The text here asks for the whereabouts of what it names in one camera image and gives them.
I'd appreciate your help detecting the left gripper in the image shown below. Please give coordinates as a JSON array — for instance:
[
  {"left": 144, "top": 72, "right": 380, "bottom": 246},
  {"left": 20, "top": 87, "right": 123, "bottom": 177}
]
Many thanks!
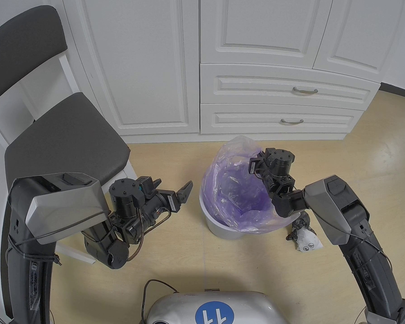
[{"left": 138, "top": 180, "right": 194, "bottom": 231}]

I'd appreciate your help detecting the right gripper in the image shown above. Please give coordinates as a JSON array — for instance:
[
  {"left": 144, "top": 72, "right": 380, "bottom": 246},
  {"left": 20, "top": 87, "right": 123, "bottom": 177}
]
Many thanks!
[{"left": 249, "top": 157, "right": 274, "bottom": 183}]

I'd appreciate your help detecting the purple plastic bag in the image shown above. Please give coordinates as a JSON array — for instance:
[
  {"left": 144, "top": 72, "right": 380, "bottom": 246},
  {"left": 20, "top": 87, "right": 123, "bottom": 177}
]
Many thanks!
[{"left": 201, "top": 135, "right": 301, "bottom": 233}]

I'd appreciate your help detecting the black plastic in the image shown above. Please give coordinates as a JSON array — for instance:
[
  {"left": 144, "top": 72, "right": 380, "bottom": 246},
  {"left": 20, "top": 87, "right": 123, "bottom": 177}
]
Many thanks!
[{"left": 286, "top": 213, "right": 316, "bottom": 242}]

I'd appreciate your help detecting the white printed wrapper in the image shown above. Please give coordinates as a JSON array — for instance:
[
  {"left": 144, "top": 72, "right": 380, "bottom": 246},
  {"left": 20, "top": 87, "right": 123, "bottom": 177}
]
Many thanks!
[{"left": 296, "top": 228, "right": 324, "bottom": 253}]

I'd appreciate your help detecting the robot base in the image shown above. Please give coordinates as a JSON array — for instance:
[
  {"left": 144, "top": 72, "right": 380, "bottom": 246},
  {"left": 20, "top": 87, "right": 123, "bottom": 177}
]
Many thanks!
[{"left": 148, "top": 290, "right": 287, "bottom": 324}]

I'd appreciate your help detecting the white trash bin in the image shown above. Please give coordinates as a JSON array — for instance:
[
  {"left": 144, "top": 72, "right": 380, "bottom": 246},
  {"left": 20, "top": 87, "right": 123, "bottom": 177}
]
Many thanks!
[{"left": 198, "top": 194, "right": 254, "bottom": 240}]

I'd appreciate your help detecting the grey and white chair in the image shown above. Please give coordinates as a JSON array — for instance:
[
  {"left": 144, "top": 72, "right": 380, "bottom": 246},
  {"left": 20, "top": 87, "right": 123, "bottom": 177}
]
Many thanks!
[{"left": 0, "top": 5, "right": 140, "bottom": 266}]

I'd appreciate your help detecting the white wardrobe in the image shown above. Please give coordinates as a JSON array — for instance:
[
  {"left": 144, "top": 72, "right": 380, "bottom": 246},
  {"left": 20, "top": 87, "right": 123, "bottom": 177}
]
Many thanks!
[{"left": 47, "top": 0, "right": 405, "bottom": 144}]

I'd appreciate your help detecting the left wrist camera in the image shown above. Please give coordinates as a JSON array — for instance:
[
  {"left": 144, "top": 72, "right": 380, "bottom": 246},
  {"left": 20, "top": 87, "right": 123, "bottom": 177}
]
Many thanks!
[{"left": 137, "top": 176, "right": 163, "bottom": 198}]

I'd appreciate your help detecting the black cable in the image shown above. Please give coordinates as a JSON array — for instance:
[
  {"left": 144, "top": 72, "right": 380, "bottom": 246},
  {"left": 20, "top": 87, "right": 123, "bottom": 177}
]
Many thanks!
[{"left": 140, "top": 279, "right": 179, "bottom": 324}]

